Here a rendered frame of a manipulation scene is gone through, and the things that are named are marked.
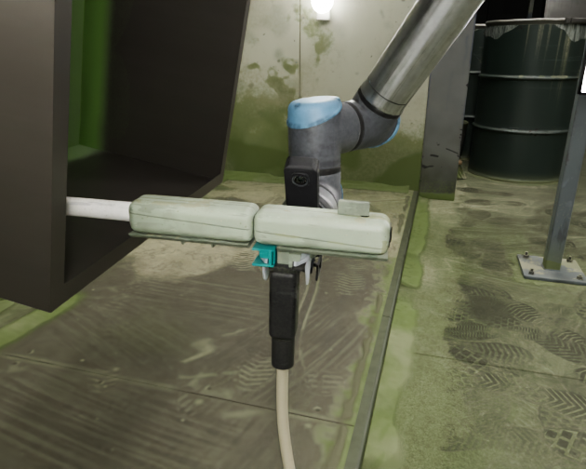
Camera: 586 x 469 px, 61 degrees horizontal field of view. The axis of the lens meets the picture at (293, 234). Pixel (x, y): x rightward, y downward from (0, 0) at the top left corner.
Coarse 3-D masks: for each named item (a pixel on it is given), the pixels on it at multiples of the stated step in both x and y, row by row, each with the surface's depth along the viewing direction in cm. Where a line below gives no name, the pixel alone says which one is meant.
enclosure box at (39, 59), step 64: (0, 0) 44; (64, 0) 44; (128, 0) 100; (192, 0) 98; (0, 64) 46; (64, 64) 46; (128, 64) 105; (192, 64) 102; (0, 128) 48; (64, 128) 49; (128, 128) 110; (192, 128) 107; (0, 192) 51; (64, 192) 52; (128, 192) 93; (192, 192) 100; (0, 256) 54; (64, 256) 55
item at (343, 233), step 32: (160, 224) 58; (192, 224) 58; (224, 224) 57; (256, 224) 56; (288, 224) 55; (320, 224) 55; (352, 224) 54; (384, 224) 54; (288, 256) 57; (352, 256) 55; (384, 256) 55; (288, 288) 59; (288, 320) 60; (288, 352) 63
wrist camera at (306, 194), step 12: (288, 156) 67; (288, 168) 66; (300, 168) 65; (312, 168) 65; (288, 180) 67; (300, 180) 66; (312, 180) 66; (288, 192) 69; (300, 192) 68; (312, 192) 68; (288, 204) 71; (300, 204) 70; (312, 204) 70
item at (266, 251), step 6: (258, 246) 58; (264, 246) 58; (270, 246) 58; (276, 246) 58; (264, 252) 57; (270, 252) 57; (276, 252) 59; (258, 258) 59; (264, 258) 57; (270, 258) 57; (276, 258) 59; (252, 264) 58; (258, 264) 58; (264, 264) 58; (270, 264) 57
